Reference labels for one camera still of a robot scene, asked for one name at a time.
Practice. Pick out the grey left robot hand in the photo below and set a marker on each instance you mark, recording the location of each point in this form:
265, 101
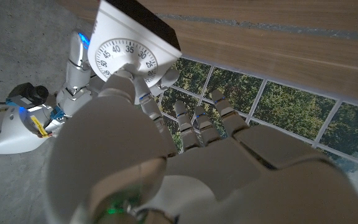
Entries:
213, 180

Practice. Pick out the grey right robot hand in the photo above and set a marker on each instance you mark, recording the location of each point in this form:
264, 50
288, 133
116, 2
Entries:
78, 68

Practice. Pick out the white kitchen timer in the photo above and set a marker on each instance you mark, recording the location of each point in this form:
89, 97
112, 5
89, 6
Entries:
126, 49

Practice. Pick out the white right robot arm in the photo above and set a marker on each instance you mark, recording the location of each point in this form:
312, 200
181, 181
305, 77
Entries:
8, 137

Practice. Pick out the printed window backdrop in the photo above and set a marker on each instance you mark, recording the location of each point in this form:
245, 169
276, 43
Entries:
291, 109

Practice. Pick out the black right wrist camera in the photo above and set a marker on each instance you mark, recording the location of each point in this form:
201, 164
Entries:
30, 93

